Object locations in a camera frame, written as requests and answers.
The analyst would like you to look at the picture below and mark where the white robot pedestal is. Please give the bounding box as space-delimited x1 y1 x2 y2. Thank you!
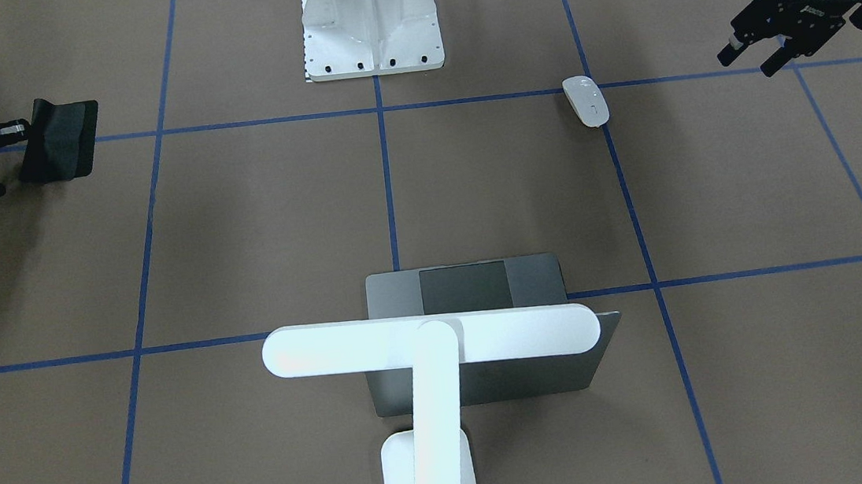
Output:
300 0 446 82

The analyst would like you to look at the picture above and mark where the white desk lamp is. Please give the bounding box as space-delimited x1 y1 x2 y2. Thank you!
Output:
261 304 602 484

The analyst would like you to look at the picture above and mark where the white computer mouse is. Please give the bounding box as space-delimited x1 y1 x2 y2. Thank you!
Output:
561 75 610 128

